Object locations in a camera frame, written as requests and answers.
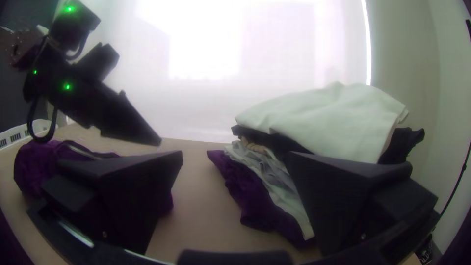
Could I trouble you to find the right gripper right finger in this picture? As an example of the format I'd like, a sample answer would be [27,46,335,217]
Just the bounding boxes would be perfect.
[286,151,439,257]

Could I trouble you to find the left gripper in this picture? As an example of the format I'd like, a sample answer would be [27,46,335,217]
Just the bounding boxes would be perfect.
[60,79,163,147]

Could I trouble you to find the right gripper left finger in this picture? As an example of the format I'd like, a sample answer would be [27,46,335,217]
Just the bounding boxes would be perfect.
[40,150,184,255]

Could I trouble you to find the black t-shirt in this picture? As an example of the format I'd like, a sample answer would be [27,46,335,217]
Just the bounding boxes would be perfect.
[13,139,175,218]

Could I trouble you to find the pile of folded clothes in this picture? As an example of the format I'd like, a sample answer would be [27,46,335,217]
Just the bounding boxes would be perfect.
[206,81,426,249]

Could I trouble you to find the white laundry basket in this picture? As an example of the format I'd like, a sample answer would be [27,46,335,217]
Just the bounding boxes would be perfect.
[0,118,58,150]

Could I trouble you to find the white light strip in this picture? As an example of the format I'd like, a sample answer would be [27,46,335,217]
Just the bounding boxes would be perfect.
[361,0,372,86]

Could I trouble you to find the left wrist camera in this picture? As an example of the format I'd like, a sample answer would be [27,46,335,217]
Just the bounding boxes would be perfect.
[73,42,121,80]

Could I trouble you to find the black cable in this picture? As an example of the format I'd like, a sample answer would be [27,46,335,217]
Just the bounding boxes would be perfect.
[26,94,60,145]

